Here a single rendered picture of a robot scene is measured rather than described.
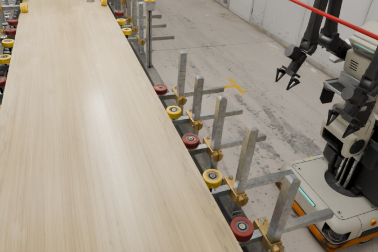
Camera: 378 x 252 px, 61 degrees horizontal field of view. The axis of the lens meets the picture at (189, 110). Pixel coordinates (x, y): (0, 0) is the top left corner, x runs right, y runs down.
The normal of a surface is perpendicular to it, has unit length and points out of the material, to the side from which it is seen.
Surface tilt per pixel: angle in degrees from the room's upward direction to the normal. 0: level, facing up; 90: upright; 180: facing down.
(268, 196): 0
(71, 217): 0
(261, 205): 0
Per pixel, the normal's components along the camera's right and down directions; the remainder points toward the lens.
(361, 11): -0.94, 0.14
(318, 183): 0.07, -0.84
